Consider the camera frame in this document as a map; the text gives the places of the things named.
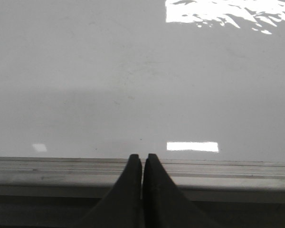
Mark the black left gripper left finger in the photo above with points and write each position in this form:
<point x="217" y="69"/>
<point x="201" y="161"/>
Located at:
<point x="120" y="208"/>

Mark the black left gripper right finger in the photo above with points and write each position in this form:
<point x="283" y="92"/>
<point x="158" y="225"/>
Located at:
<point x="164" y="205"/>

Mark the white whiteboard with aluminium frame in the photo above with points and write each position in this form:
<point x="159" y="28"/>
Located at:
<point x="86" y="83"/>

